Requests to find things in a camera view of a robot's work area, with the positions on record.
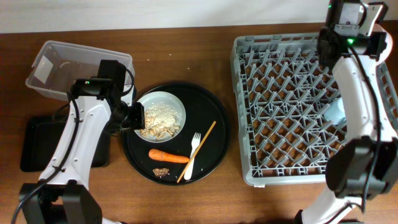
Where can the grey dishwasher rack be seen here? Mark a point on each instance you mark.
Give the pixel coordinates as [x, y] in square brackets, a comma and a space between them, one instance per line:
[283, 95]

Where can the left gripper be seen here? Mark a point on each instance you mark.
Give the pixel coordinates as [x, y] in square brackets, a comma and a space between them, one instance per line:
[138, 121]

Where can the grey plate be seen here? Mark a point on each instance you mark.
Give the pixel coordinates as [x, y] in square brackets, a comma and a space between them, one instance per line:
[162, 96]

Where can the brown food scrap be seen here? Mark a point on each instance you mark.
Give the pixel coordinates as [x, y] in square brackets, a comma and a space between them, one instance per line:
[160, 172]

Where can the round black tray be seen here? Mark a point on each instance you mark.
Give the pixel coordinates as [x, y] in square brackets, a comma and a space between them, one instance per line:
[202, 108]

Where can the black rectangular tray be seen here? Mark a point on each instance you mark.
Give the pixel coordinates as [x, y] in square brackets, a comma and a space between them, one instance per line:
[41, 138]

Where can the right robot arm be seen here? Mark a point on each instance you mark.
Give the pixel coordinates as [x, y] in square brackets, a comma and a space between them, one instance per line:
[367, 165]

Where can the orange carrot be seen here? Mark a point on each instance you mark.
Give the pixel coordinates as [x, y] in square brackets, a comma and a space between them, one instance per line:
[162, 156]

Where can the wooden chopstick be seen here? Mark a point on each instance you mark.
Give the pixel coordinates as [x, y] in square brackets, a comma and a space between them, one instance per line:
[197, 150]

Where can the clear plastic bin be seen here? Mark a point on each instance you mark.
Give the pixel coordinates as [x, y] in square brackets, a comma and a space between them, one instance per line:
[59, 64]

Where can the white plastic fork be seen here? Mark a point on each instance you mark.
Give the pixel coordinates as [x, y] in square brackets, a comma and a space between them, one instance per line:
[195, 143]

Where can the blue cup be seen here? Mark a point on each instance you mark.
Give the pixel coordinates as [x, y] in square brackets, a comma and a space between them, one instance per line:
[336, 112]

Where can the rice and peanut shells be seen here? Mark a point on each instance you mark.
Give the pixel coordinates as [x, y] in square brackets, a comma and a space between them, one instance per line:
[161, 121]

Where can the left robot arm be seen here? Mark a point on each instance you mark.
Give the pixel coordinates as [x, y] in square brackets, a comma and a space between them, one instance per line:
[62, 194]

